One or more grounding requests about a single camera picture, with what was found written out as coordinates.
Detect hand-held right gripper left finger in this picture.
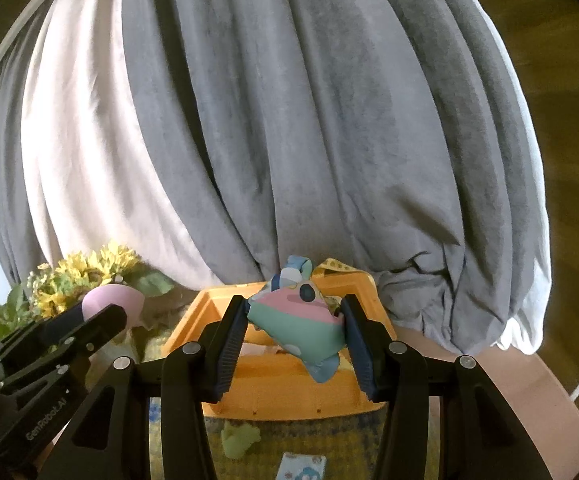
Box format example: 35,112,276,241
50,294,250,480

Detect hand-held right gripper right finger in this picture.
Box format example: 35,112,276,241
342,294,555,480

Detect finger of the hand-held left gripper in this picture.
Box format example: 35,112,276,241
40,304,129,366
4,305,88,348

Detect pale pink soft egg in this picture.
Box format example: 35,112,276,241
82,284,146,331

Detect orange plastic crate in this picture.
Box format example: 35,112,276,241
162,260,397,420

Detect pastel fish plush toy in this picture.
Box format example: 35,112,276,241
247,255,347,383

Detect sunflower bouquet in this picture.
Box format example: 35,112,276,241
27,241,176,320

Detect green leafy plant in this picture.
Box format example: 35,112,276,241
0,284,38,343

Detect small green plush toy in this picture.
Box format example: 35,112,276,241
221,420,263,459

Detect yellow blue plaid blanket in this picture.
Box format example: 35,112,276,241
142,330,387,480

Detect blue white printed pouch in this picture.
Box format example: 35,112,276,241
277,452,326,480

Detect pale pink curtain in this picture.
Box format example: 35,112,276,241
20,0,260,291

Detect grey curtain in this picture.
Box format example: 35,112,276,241
0,0,553,356

